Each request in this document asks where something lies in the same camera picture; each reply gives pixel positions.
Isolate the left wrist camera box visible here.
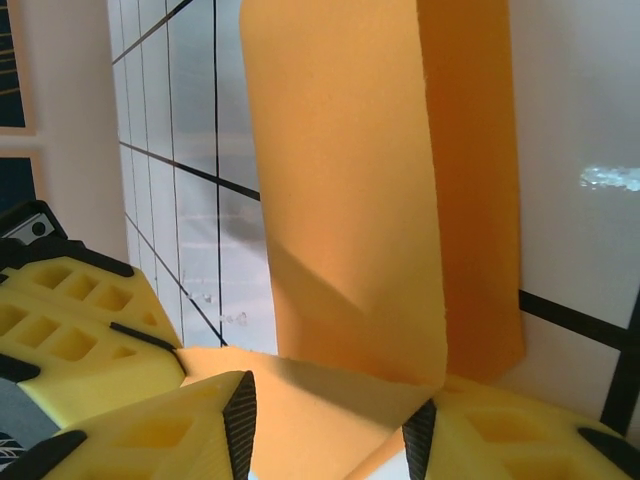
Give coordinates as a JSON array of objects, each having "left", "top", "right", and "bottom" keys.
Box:
[{"left": 0, "top": 199, "right": 69, "bottom": 249}]

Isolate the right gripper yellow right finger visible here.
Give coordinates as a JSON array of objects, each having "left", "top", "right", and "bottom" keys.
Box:
[{"left": 401, "top": 374, "right": 640, "bottom": 480}]

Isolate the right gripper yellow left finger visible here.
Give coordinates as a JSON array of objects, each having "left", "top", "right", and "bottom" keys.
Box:
[{"left": 14, "top": 369, "right": 259, "bottom": 480}]

